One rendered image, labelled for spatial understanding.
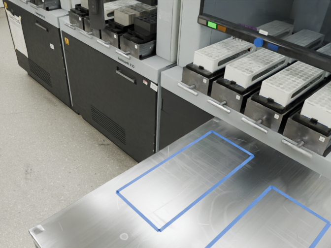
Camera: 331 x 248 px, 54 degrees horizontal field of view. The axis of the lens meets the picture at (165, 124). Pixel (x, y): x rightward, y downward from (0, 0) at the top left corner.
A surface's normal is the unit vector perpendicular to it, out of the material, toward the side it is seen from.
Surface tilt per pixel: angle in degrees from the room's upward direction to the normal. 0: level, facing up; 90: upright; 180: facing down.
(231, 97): 90
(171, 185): 0
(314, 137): 90
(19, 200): 0
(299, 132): 90
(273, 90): 90
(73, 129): 0
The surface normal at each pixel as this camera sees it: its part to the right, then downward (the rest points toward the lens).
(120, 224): 0.04, -0.80
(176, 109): -0.72, 0.39
